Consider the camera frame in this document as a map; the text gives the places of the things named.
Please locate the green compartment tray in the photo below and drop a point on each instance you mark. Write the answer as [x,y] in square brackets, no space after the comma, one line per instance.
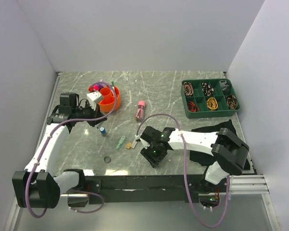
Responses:
[200,99]

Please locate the orange round divided container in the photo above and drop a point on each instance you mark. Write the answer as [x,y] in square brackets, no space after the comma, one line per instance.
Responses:
[109,99]

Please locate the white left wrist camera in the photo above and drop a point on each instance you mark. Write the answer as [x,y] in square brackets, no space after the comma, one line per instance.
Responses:
[94,98]

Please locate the tan eraser block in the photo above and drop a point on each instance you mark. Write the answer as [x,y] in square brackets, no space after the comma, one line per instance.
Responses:
[129,144]

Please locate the grey rolled cloth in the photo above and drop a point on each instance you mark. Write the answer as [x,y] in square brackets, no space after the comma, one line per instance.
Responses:
[225,86]

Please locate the pink capped black highlighter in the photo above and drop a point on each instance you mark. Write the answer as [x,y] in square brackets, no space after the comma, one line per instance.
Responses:
[94,88]

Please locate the black cloth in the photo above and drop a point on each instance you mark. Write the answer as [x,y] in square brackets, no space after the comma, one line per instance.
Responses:
[228,150]

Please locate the orange navy rolled band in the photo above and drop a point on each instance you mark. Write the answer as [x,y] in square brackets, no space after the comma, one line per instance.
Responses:
[192,107]

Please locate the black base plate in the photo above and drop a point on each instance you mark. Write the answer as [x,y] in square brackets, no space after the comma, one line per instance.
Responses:
[150,188]

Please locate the black white rolled band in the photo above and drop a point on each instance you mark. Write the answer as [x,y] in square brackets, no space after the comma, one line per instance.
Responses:
[207,89]

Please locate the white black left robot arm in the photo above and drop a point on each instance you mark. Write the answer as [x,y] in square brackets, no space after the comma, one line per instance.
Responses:
[36,185]

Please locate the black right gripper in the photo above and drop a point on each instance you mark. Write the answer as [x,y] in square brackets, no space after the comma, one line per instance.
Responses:
[153,160]

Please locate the brown black rolled band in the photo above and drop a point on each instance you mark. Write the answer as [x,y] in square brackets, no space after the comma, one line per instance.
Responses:
[231,102]

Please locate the blue glue stick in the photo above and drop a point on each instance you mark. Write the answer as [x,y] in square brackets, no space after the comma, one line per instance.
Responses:
[103,131]

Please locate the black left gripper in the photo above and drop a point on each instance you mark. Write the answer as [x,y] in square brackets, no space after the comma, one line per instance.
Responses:
[93,113]

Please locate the pink black rolled band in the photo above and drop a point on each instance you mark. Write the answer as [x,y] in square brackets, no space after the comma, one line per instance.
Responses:
[188,89]

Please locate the yellow rolled band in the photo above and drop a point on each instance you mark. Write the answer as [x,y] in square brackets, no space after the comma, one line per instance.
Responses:
[212,104]

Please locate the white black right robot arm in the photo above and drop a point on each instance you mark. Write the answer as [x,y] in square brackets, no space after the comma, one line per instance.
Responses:
[188,140]

